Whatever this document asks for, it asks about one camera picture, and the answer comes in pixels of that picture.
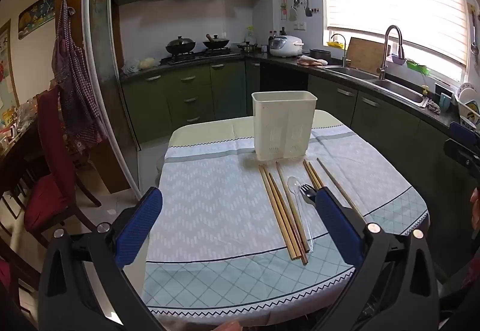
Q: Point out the dark metal fork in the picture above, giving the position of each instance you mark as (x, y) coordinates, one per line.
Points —
(306, 190)

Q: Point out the grey scrub cloth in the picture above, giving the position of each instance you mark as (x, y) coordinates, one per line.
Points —
(435, 107)

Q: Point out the dark stone countertop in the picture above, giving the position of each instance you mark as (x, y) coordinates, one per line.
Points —
(285, 59)

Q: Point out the pale yellow rag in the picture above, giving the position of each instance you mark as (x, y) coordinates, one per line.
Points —
(147, 63)

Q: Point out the teal cup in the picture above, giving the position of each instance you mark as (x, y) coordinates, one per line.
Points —
(445, 102)

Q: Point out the tall steel faucet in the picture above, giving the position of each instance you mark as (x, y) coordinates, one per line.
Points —
(383, 53)

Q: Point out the green plastic basket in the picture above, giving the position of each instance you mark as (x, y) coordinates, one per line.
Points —
(418, 68)

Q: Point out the dish rack with plates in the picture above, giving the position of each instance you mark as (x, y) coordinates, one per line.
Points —
(468, 106)

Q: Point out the wooden cutting board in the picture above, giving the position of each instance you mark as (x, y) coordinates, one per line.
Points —
(365, 55)

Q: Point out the wall poster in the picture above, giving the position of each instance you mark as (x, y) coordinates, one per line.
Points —
(5, 72)

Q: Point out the small steel pot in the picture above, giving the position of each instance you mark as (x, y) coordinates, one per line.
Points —
(247, 48)

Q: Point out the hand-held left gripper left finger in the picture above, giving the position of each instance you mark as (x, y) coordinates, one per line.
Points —
(138, 229)

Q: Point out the checkered apron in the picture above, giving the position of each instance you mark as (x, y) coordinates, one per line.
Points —
(75, 91)

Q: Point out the steel double sink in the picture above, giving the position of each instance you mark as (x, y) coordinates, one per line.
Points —
(397, 91)

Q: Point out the clear plastic bottle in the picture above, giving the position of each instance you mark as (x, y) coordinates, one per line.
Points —
(250, 35)

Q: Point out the small yellow sink fixture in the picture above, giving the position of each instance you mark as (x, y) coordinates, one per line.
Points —
(424, 89)

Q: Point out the white plastic utensil holder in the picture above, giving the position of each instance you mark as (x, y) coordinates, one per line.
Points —
(277, 121)

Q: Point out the purple faucet caddy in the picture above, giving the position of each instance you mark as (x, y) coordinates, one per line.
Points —
(398, 60)

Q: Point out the thin dark faucet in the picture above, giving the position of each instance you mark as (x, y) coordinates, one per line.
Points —
(344, 53)

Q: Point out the row of dark sauce bottles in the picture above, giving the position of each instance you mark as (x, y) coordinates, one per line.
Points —
(275, 36)

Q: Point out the pale patterned tablecloth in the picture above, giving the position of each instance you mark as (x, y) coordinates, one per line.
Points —
(210, 203)

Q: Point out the black wok with lid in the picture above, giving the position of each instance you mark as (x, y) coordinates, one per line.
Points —
(180, 46)

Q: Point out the long wall picture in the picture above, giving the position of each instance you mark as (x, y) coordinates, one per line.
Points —
(35, 16)

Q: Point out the clear plastic spoon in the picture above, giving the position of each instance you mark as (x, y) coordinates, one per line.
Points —
(293, 185)

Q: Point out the person's right hand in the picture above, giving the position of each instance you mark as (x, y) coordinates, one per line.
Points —
(476, 207)

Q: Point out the white rice cooker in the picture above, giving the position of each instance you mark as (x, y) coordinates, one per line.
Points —
(285, 46)

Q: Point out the grey white rag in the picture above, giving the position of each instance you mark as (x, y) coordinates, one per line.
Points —
(132, 66)

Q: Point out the dark hanging spatula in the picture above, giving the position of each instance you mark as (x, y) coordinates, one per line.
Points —
(308, 11)

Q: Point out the white wall socket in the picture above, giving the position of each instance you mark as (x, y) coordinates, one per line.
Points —
(299, 25)

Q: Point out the black round pot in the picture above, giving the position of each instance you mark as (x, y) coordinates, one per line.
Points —
(318, 53)

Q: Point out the glass sliding door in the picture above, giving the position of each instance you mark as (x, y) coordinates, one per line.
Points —
(98, 91)

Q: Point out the pink cloth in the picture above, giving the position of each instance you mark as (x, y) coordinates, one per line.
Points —
(311, 61)

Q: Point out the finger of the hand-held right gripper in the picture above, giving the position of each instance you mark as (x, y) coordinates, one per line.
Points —
(463, 133)
(463, 158)

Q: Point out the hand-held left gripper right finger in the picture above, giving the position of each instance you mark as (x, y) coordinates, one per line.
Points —
(337, 226)

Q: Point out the yellow tray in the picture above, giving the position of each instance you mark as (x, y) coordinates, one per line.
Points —
(335, 43)

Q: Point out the red cushioned wooden chair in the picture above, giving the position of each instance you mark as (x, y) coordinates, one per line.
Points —
(48, 196)
(4, 274)

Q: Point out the cluttered wooden table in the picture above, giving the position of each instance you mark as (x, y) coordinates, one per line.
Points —
(18, 125)

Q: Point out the black gas stove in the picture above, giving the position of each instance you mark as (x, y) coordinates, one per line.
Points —
(195, 55)

